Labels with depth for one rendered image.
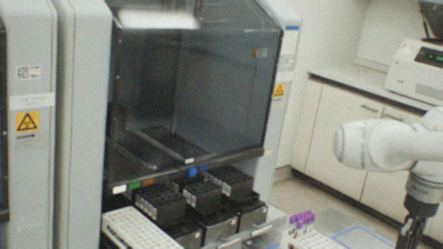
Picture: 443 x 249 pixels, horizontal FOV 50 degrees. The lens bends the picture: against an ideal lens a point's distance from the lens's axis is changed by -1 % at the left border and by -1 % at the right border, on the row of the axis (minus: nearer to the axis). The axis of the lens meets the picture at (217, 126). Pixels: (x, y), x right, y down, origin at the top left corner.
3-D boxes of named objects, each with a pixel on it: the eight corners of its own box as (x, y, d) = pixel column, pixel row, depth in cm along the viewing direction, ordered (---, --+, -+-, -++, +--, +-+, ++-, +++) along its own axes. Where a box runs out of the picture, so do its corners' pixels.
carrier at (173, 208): (181, 211, 151) (183, 195, 149) (185, 215, 150) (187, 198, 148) (151, 222, 143) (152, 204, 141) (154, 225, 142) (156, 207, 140)
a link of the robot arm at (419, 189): (403, 171, 107) (396, 193, 110) (442, 188, 102) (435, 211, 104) (419, 160, 114) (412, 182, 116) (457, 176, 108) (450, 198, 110)
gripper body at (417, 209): (415, 182, 115) (405, 215, 119) (400, 194, 109) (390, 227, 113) (446, 196, 110) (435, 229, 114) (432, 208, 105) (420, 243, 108)
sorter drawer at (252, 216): (127, 157, 205) (129, 137, 202) (154, 151, 214) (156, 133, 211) (247, 241, 156) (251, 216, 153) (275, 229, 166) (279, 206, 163)
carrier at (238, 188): (248, 191, 171) (250, 176, 169) (252, 193, 170) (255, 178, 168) (224, 198, 164) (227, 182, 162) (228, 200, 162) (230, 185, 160)
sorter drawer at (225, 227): (95, 163, 195) (96, 143, 192) (124, 158, 204) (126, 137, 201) (212, 254, 146) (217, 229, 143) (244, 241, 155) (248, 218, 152)
